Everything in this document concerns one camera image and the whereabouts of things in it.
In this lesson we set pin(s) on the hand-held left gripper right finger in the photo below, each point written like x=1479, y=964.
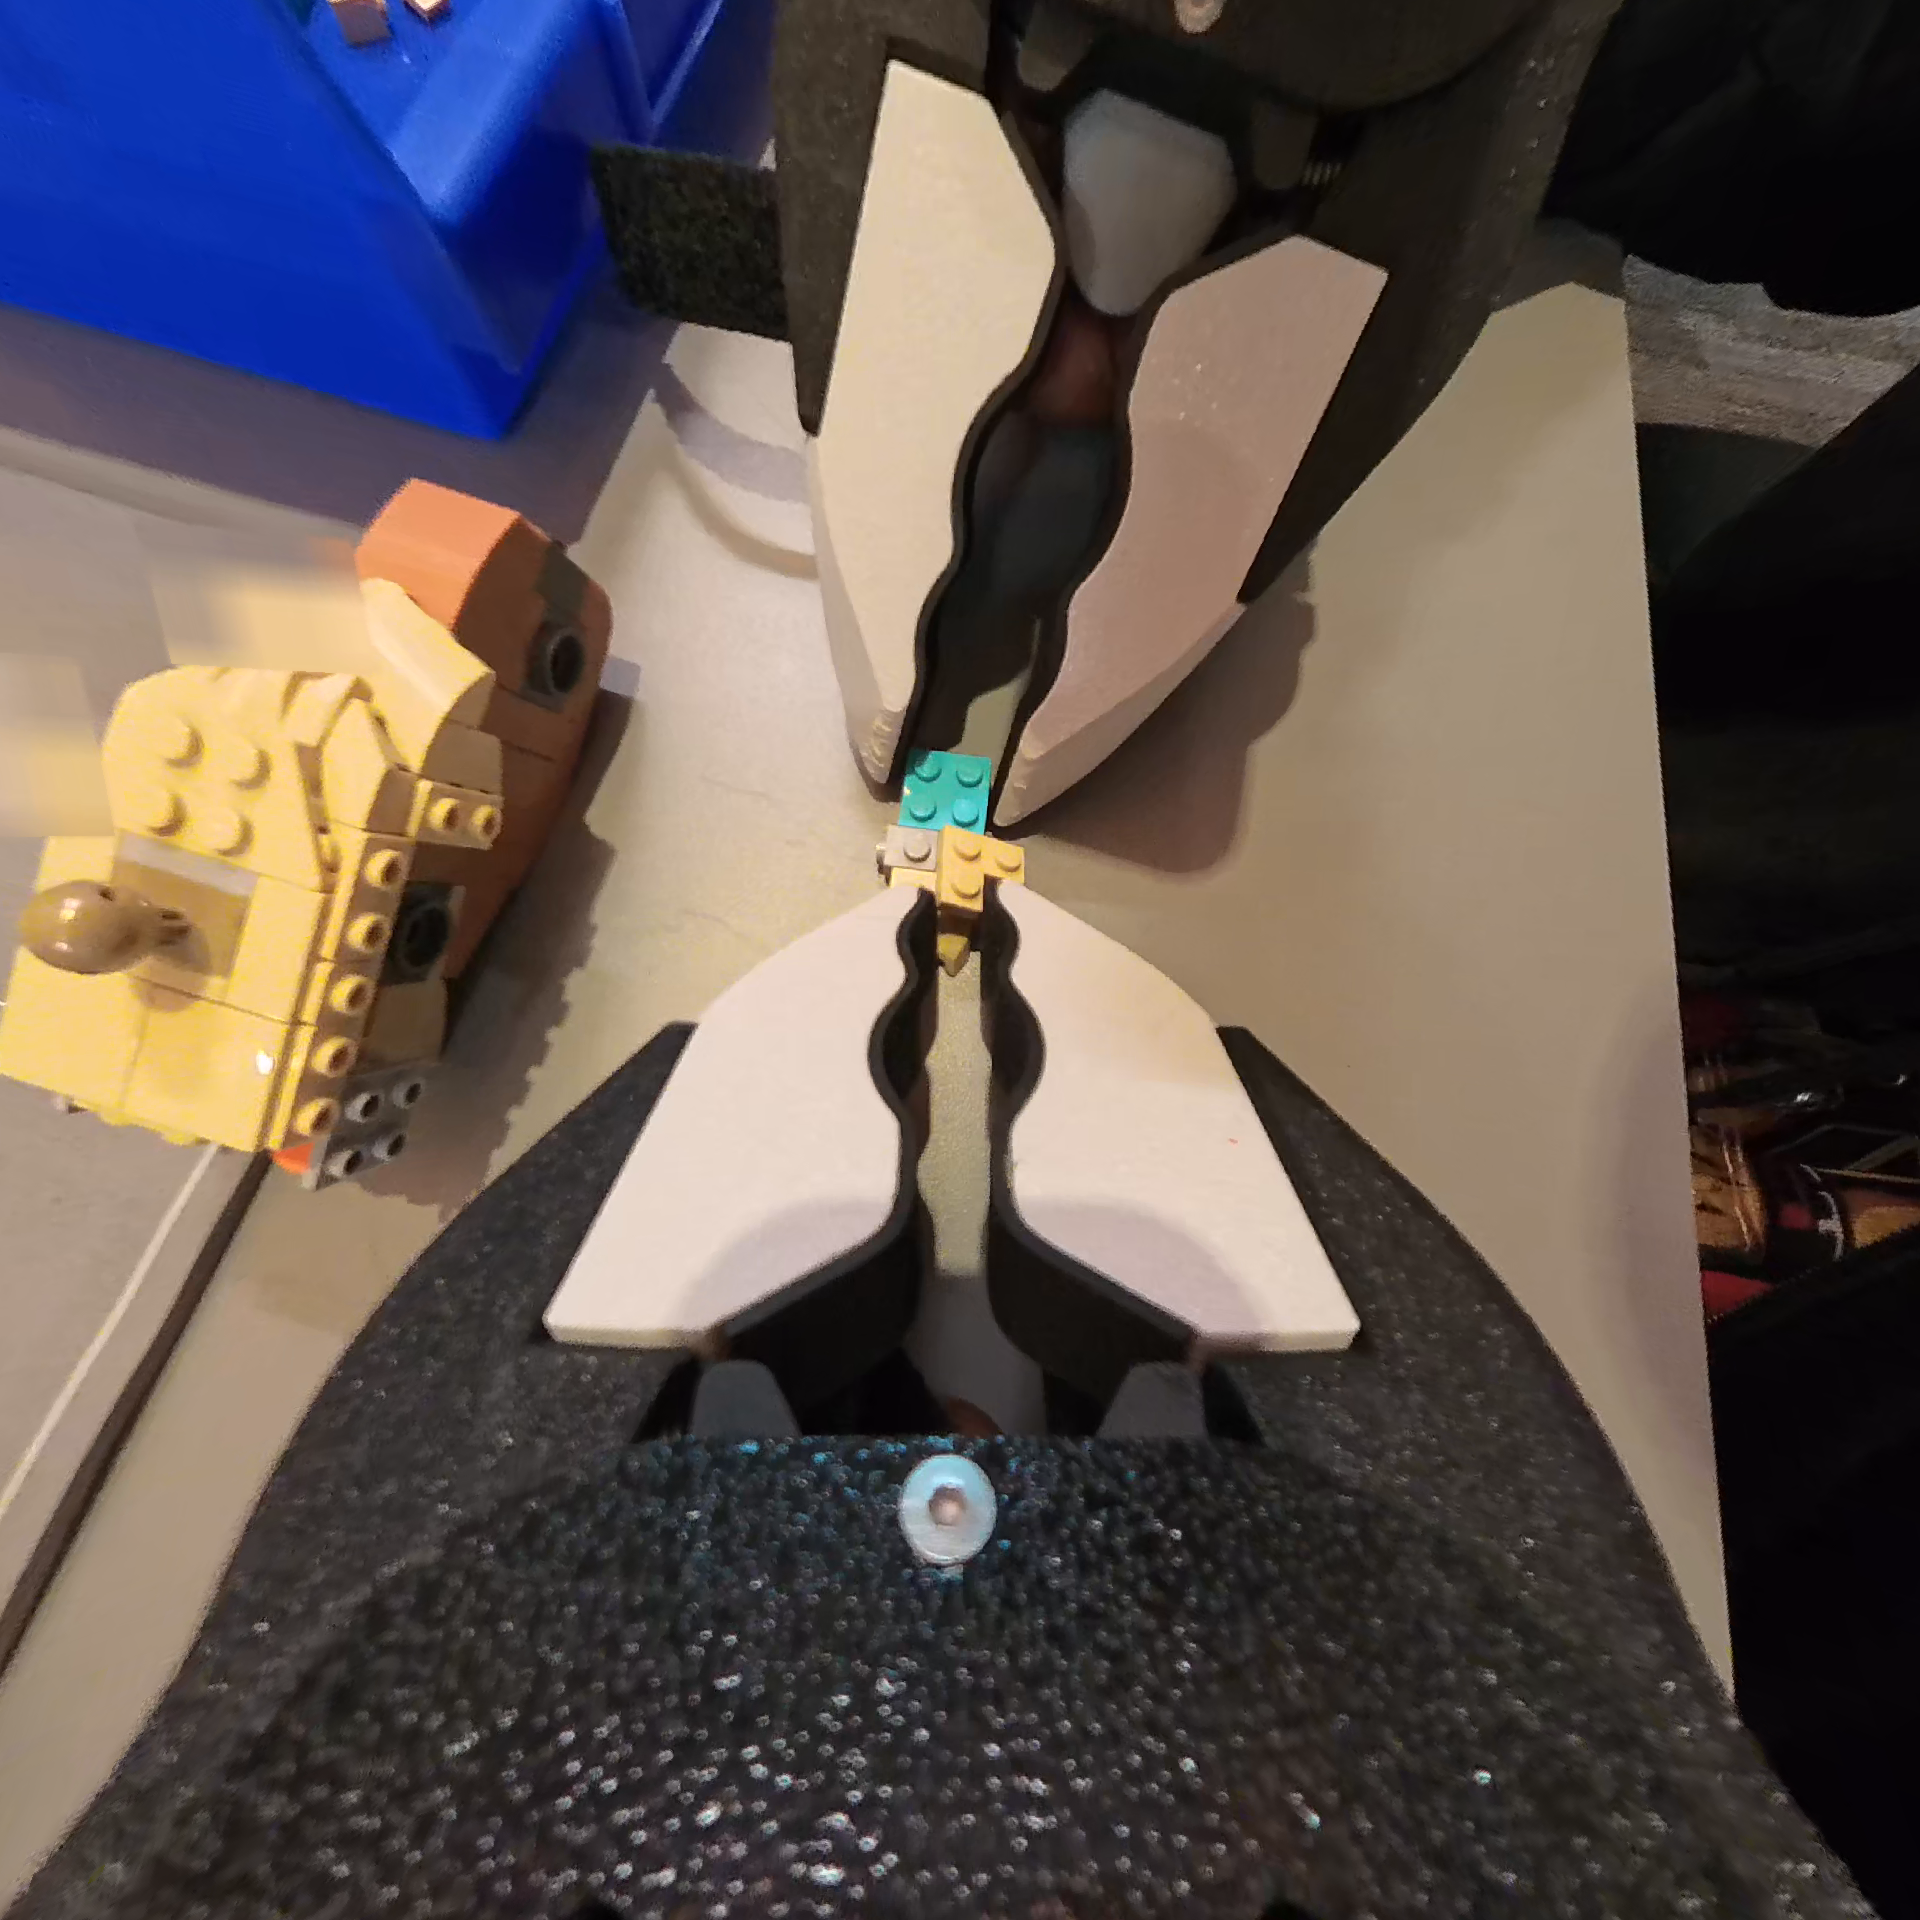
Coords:
x=1156, y=1154

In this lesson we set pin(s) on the loose small tan brick pieces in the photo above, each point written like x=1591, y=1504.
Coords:
x=369, y=11

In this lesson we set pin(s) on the teal square brick plate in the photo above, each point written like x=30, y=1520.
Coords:
x=949, y=786

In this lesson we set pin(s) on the grey desk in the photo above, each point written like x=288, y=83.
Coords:
x=1424, y=826

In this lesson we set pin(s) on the tan brown brick ship model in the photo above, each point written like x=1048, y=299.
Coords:
x=224, y=900

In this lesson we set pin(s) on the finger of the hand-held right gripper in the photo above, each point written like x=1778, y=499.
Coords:
x=1215, y=451
x=914, y=376

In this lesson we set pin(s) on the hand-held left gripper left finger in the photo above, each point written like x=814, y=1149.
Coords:
x=751, y=1154

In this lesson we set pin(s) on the person's right hand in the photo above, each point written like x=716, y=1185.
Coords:
x=1079, y=376

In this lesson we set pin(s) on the large blue plastic bin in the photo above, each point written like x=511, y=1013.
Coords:
x=301, y=180

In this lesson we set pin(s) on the person's right forearm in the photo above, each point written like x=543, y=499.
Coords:
x=1725, y=118

